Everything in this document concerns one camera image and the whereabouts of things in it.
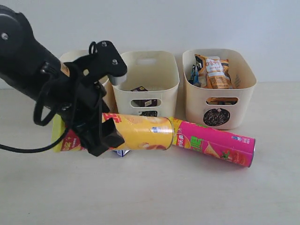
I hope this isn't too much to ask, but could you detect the yellow chips can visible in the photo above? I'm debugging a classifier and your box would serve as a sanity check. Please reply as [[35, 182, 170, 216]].
[[52, 113, 173, 152]]

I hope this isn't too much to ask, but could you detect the pink chips can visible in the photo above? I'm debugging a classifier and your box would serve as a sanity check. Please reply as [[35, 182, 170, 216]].
[[169, 117, 255, 167]]

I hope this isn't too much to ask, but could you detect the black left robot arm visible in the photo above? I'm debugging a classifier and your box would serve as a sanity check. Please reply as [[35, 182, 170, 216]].
[[0, 6, 128, 156]]

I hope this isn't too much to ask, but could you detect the blue noodle bag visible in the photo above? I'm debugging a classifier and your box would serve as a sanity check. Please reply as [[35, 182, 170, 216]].
[[188, 65, 207, 88]]

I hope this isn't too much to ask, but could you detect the cream bin circle mark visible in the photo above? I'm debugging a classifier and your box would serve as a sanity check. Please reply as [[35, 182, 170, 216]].
[[182, 49, 257, 129]]

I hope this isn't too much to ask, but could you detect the dark purple small box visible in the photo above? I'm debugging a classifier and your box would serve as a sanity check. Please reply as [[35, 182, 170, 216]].
[[130, 86, 158, 107]]

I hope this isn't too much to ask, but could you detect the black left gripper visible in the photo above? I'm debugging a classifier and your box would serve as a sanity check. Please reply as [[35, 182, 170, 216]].
[[58, 81, 124, 157]]

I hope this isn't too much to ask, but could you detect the cream bin square mark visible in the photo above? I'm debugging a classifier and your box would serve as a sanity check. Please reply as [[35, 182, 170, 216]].
[[113, 51, 180, 117]]

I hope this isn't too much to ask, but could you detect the orange white noodle bag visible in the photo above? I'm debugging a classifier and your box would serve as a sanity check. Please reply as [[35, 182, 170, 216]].
[[195, 54, 233, 89]]

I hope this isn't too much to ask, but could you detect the cream bin triangle mark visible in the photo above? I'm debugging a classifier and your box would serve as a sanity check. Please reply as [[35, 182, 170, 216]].
[[59, 50, 118, 113]]

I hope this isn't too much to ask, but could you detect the white blue milk carton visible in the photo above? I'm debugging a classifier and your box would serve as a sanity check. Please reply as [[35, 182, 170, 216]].
[[113, 150, 130, 157]]

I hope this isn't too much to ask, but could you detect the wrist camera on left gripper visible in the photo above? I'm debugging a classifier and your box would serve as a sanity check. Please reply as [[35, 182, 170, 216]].
[[70, 40, 128, 86]]

